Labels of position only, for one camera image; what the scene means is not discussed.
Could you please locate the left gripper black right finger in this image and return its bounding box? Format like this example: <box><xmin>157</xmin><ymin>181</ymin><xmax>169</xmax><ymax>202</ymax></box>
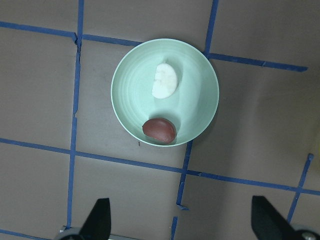
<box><xmin>251</xmin><ymin>195</ymin><xmax>304</xmax><ymax>240</ymax></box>

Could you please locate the white half-moon bun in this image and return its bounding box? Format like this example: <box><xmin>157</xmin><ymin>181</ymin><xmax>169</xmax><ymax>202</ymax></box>
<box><xmin>151</xmin><ymin>63</ymin><xmax>178</xmax><ymax>99</ymax></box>

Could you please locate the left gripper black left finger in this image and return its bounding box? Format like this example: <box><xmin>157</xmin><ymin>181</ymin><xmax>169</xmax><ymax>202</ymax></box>
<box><xmin>79</xmin><ymin>198</ymin><xmax>111</xmax><ymax>240</ymax></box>

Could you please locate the light green bowl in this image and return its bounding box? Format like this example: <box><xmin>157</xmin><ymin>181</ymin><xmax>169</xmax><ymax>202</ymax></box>
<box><xmin>110</xmin><ymin>38</ymin><xmax>219</xmax><ymax>147</ymax></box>

